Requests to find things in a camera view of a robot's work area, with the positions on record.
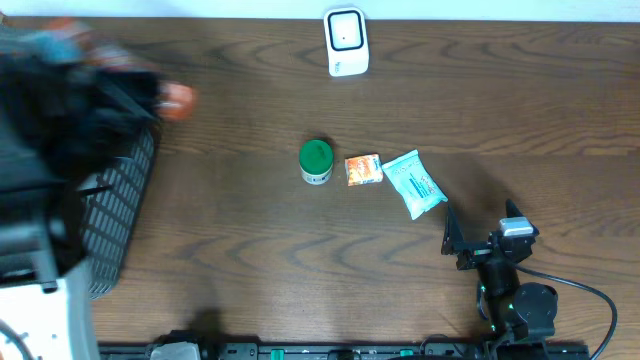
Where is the light blue tissue pack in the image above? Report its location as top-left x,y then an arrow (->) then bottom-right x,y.
382,150 -> 448,220

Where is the orange snack packet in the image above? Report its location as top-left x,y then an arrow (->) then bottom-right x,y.
345,154 -> 384,186

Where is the green lid jar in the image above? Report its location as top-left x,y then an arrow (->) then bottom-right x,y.
299,139 -> 334,185

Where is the red candy bar wrapper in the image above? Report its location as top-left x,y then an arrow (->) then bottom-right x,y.
45,18 -> 196,121

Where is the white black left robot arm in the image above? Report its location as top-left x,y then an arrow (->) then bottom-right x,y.
1,53 -> 160,359

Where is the white barcode scanner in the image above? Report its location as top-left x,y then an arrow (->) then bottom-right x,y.
323,7 -> 370,77

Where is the grey plastic mesh basket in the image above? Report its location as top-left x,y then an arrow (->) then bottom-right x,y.
81,130 -> 156,299

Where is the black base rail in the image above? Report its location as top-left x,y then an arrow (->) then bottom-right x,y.
98,337 -> 590,360

